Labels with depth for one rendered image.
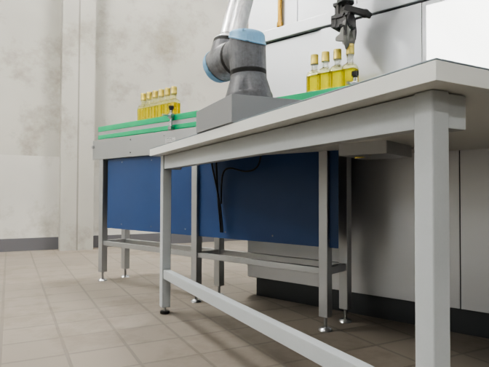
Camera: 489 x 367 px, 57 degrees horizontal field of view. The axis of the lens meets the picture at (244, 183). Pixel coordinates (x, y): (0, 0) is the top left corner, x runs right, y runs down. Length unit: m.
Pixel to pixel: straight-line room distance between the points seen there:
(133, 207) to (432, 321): 2.12
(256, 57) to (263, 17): 1.12
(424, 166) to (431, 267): 0.17
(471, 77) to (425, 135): 0.11
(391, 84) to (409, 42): 1.24
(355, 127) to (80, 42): 4.10
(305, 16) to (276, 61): 0.26
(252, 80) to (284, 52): 1.01
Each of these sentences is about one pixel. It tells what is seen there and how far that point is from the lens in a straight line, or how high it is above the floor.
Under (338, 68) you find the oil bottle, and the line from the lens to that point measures 2.00.
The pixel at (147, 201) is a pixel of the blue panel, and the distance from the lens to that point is 2.60.
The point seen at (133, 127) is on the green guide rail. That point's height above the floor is 0.93.
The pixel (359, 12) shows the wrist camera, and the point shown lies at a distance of 2.04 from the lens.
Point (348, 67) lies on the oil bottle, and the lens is 1.98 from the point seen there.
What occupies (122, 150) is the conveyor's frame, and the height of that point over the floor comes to 0.80.
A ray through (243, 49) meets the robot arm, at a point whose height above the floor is 0.98.
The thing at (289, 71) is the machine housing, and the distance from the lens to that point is 2.36.
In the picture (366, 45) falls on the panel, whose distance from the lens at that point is 2.14.
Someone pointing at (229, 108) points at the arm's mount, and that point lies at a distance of 1.34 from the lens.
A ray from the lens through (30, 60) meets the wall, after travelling 4.93.
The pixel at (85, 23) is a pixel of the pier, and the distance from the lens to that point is 4.92.
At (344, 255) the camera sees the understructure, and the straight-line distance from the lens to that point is 1.99.
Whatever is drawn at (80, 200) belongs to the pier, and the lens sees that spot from 4.63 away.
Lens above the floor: 0.54
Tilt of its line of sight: 1 degrees up
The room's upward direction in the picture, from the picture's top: straight up
